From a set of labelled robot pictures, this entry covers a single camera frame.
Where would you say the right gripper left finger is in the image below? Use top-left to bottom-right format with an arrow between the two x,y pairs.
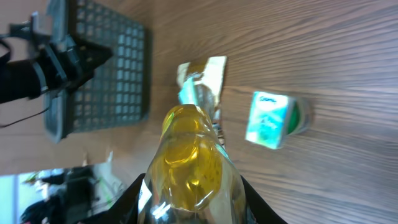
77,173 -> 145,224

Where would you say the yellow liquid bottle silver cap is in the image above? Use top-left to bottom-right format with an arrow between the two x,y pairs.
137,105 -> 247,223

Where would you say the snack packet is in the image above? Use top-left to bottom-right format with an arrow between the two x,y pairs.
176,56 -> 228,146

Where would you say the grey plastic shopping basket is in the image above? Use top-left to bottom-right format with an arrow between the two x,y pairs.
44,0 -> 152,143

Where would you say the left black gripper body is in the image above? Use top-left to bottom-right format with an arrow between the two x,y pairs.
9,12 -> 113,98

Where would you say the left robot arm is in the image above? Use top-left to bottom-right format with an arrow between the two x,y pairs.
1,12 -> 113,103

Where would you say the teal tissue pack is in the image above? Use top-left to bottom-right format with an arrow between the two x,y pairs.
245,91 -> 313,150
178,78 -> 199,105

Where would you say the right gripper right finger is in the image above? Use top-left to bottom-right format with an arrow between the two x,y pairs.
241,176 -> 287,224

